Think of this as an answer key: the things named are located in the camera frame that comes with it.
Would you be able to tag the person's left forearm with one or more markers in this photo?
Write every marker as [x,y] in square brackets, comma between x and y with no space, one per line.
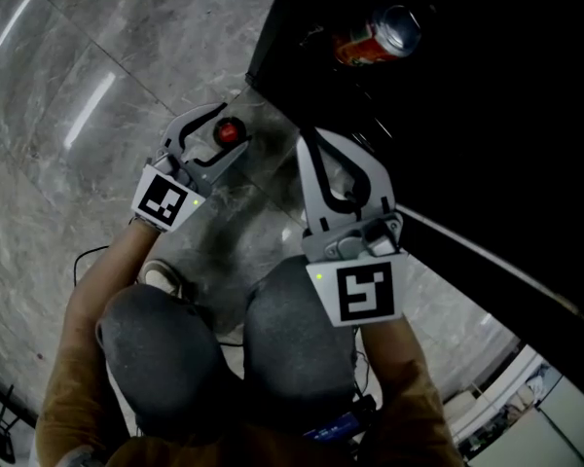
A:
[92,319]

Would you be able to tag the orange drink can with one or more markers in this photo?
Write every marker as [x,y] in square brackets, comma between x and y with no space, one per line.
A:
[370,42]

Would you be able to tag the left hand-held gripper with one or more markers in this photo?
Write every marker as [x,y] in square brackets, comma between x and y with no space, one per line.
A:
[168,202]

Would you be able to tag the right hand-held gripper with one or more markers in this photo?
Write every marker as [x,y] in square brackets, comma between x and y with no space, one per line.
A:
[365,290]

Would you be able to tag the person's left leg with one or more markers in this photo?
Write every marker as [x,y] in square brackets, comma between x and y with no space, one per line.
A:
[160,358]

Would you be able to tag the person's right leg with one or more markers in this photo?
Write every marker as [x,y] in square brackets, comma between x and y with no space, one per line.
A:
[297,338]

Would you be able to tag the person's right forearm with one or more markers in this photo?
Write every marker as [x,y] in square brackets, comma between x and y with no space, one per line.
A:
[409,397]

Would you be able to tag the person's beige shoe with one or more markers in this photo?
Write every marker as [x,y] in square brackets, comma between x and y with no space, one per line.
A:
[163,277]

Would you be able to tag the white cabinet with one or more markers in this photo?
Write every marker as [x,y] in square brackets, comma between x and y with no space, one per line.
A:
[530,406]

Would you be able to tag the black fridge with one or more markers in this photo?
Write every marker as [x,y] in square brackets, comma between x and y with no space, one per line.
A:
[491,139]

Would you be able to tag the black waist device blue screen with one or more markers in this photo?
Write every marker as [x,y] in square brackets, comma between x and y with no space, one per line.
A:
[338,423]

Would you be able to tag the grey marble floor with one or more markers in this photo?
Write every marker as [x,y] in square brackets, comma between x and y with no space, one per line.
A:
[53,115]

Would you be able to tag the red cap soda bottle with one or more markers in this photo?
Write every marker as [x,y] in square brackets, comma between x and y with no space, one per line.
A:
[227,132]

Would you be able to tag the person's leg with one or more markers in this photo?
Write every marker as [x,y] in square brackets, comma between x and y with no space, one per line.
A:
[297,338]
[160,358]

